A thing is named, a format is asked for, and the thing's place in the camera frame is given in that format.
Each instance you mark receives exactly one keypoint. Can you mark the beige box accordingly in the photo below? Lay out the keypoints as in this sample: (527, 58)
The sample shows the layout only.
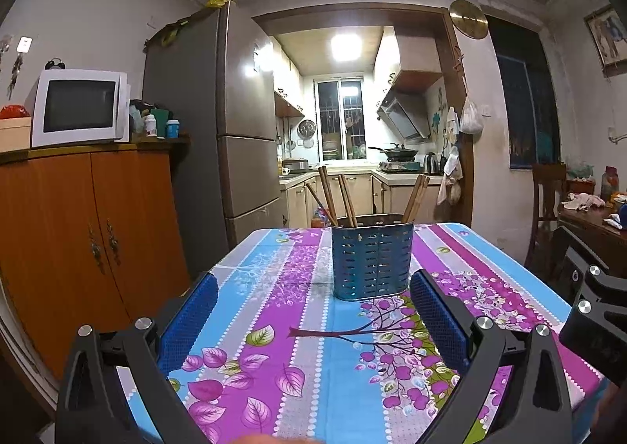
(14, 135)

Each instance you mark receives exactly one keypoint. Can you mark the blue jar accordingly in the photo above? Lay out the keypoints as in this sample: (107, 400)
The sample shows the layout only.
(172, 129)

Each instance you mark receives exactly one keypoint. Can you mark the pink cloth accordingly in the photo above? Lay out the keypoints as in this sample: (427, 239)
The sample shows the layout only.
(583, 200)

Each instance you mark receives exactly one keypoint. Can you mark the square ceiling light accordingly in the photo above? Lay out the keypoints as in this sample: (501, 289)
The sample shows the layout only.
(346, 46)

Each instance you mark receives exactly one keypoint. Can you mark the framed wall picture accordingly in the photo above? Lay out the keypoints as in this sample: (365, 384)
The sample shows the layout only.
(610, 40)

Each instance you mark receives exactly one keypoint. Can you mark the wooden chopstick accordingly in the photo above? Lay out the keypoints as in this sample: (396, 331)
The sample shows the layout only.
(421, 196)
(413, 198)
(350, 201)
(343, 199)
(328, 194)
(321, 205)

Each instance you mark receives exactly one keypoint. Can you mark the yellow object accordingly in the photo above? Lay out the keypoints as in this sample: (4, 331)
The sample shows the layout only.
(217, 2)

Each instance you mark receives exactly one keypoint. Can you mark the blue slotted utensil holder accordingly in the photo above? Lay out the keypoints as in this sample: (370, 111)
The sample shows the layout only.
(372, 262)

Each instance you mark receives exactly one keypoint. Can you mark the kitchen wall cabinet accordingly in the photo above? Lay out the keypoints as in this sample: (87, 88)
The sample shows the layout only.
(406, 57)
(286, 86)

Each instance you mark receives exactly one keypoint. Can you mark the white plastic bag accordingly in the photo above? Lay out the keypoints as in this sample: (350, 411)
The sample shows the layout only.
(471, 119)

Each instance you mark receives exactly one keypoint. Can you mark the red patterned vase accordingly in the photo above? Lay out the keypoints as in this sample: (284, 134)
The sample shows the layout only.
(609, 182)

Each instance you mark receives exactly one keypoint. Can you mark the grey refrigerator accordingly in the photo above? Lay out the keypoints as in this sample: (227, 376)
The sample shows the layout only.
(245, 96)

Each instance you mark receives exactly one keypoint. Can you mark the green container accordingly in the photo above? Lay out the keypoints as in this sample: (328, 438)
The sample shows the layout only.
(160, 115)

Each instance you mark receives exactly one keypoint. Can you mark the round metal strainer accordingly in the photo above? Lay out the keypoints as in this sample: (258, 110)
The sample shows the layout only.
(306, 128)

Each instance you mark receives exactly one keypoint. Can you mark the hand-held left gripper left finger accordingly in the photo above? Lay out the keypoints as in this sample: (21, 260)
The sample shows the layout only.
(193, 316)

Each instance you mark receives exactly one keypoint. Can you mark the white microwave oven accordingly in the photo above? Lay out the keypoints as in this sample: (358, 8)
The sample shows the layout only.
(78, 106)

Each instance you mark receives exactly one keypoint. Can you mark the dark wooden table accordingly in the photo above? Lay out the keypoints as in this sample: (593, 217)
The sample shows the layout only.
(602, 228)

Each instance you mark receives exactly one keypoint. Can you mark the brown wooden chair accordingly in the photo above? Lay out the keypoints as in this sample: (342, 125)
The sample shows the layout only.
(546, 189)

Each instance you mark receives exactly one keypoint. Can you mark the barred kitchen window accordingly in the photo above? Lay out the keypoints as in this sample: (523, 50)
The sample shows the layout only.
(340, 120)

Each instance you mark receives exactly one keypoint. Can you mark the red object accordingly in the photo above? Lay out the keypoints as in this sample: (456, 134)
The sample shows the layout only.
(13, 112)

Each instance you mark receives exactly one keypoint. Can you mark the white bottle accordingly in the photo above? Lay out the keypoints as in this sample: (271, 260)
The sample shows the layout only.
(151, 126)

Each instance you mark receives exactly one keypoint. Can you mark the hanging cloth bags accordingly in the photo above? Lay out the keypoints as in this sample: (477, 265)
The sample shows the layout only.
(450, 179)

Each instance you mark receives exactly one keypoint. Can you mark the dark curtained window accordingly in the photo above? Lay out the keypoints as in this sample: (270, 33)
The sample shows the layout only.
(526, 111)

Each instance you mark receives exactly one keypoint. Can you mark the hanging wall ornament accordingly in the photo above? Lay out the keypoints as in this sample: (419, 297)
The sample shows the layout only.
(14, 74)

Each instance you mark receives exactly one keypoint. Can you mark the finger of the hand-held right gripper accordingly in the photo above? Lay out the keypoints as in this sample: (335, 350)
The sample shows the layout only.
(602, 326)

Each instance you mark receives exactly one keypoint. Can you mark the grey rice cooker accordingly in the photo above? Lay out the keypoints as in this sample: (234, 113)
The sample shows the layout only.
(296, 165)

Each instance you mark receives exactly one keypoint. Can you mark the colourful bottle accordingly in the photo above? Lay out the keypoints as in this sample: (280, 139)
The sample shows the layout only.
(318, 219)

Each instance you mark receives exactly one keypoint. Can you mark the black wok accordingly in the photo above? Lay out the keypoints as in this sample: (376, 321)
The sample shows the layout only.
(396, 151)

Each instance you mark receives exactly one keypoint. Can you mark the steel range hood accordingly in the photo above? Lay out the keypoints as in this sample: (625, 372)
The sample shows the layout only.
(404, 116)

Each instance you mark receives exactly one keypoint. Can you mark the black alarm clock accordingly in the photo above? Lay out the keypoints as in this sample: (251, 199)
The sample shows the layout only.
(55, 65)

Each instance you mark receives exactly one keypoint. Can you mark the white hanging towel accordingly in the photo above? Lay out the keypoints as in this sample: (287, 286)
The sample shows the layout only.
(452, 120)

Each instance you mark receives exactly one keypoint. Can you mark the purple blue floral tablecloth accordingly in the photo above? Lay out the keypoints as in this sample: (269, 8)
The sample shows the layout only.
(303, 365)

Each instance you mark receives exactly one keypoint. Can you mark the gas stove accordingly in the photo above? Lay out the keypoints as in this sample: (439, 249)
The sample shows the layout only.
(400, 165)

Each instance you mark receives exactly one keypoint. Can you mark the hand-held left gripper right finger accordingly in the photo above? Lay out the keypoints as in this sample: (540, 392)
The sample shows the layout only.
(441, 321)

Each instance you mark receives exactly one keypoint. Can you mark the person's left hand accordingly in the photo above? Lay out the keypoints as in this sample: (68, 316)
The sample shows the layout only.
(269, 440)

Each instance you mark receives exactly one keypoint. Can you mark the orange wooden cabinet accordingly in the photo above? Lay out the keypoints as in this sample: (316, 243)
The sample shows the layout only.
(73, 238)

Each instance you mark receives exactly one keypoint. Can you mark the beige kitchen base cabinets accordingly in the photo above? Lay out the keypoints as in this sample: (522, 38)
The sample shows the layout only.
(299, 199)

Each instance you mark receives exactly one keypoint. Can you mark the steel kettle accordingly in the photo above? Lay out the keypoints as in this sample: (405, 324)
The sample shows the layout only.
(431, 164)

